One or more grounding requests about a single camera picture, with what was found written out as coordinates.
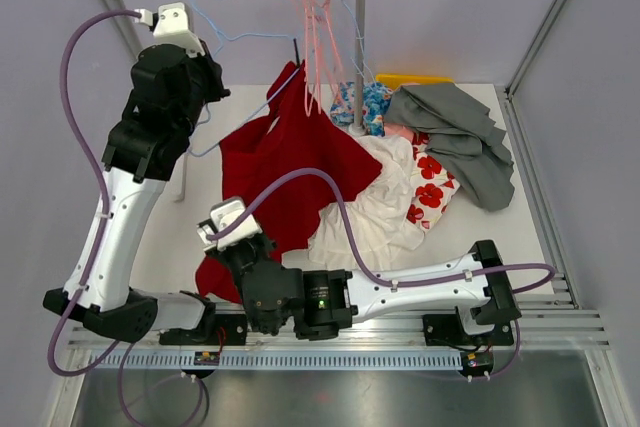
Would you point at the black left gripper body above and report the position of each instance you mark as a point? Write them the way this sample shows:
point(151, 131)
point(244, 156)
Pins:
point(209, 85)

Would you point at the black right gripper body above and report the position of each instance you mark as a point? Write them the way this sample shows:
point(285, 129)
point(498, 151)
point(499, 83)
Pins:
point(243, 266)

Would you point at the blue hanger of red skirt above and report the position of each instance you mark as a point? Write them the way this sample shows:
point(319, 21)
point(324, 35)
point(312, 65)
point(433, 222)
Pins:
point(224, 39)

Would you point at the dark red skirt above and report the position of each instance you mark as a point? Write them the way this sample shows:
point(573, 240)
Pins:
point(288, 138)

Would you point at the pink hanger of grey skirt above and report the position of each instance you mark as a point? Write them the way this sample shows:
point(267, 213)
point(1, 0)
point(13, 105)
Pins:
point(327, 76)

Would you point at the white pleated skirt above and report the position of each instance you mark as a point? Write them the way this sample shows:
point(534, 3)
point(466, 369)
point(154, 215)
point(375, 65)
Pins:
point(378, 215)

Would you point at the pink hanger of white skirt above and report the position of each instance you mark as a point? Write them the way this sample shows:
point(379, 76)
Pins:
point(307, 10)

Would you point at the blue wire hanger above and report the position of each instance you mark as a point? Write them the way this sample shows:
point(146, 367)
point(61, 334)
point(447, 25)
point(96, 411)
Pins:
point(363, 73)

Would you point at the pink wire hanger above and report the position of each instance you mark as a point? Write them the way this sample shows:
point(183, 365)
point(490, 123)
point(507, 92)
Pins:
point(338, 65)

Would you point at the pink skirt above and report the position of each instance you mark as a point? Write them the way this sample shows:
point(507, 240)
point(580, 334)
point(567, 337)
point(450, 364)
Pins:
point(391, 129)

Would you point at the red poppy print skirt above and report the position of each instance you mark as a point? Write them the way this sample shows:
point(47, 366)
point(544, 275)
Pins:
point(433, 186)

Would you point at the grey skirt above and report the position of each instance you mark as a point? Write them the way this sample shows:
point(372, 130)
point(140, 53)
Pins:
point(462, 137)

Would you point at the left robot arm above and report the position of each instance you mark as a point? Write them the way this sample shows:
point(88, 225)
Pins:
point(170, 87)

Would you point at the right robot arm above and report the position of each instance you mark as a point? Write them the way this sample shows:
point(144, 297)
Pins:
point(320, 303)

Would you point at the yellow plastic bin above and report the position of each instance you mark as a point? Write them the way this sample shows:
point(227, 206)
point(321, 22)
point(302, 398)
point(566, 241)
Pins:
point(394, 81)

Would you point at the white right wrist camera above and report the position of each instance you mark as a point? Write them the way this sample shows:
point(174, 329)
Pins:
point(228, 223)

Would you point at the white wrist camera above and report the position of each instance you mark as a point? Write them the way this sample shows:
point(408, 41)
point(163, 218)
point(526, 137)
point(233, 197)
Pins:
point(228, 223)
point(171, 24)

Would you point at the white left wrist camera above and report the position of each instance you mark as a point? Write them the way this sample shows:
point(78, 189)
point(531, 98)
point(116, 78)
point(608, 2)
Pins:
point(171, 24)

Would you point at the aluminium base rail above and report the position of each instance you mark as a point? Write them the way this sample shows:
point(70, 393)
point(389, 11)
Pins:
point(411, 341)

